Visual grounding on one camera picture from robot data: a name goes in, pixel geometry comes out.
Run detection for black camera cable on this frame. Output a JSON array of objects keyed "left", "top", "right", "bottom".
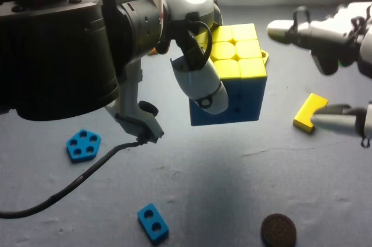
[{"left": 0, "top": 141, "right": 146, "bottom": 220}]

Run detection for brown round sandwich cookie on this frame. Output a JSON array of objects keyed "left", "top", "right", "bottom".
[{"left": 260, "top": 213, "right": 298, "bottom": 247}]

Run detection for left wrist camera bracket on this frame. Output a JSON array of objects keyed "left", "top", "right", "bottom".
[{"left": 104, "top": 0, "right": 172, "bottom": 145}]

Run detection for colourful puzzle cube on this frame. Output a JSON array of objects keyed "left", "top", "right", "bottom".
[{"left": 188, "top": 23, "right": 268, "bottom": 127}]

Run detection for blue pentagon block with holes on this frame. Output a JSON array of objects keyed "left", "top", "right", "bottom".
[{"left": 66, "top": 129, "right": 103, "bottom": 164}]

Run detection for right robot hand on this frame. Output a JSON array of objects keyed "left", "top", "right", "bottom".
[{"left": 266, "top": 1, "right": 372, "bottom": 148}]

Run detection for grey table cloth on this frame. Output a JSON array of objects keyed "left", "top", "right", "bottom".
[{"left": 0, "top": 4, "right": 372, "bottom": 247}]

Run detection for blue two-hole block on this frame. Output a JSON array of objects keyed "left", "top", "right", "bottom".
[{"left": 137, "top": 202, "right": 170, "bottom": 245}]

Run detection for yellow rectangular block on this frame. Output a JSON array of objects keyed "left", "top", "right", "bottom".
[{"left": 292, "top": 92, "right": 329, "bottom": 135}]

